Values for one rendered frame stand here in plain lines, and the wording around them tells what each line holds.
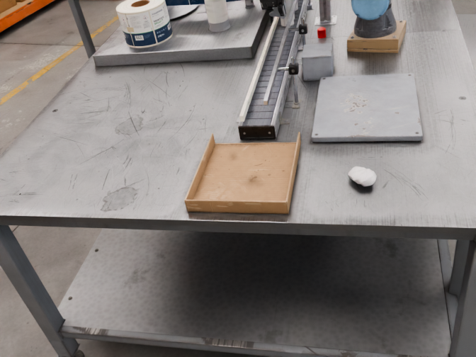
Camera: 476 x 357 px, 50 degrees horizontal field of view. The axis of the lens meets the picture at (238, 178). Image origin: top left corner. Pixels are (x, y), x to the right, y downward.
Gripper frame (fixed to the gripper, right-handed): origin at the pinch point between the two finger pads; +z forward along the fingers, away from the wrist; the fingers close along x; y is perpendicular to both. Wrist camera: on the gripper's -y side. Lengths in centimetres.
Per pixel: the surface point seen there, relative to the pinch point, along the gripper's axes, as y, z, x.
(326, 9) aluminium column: -14.5, 12.7, -11.9
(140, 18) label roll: 55, -10, 4
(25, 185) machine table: 67, -36, 84
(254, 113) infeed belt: 2, -26, 57
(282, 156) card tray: -8, -30, 73
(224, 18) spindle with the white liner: 25.0, 2.3, -2.9
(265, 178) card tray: -5, -35, 81
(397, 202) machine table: -38, -39, 88
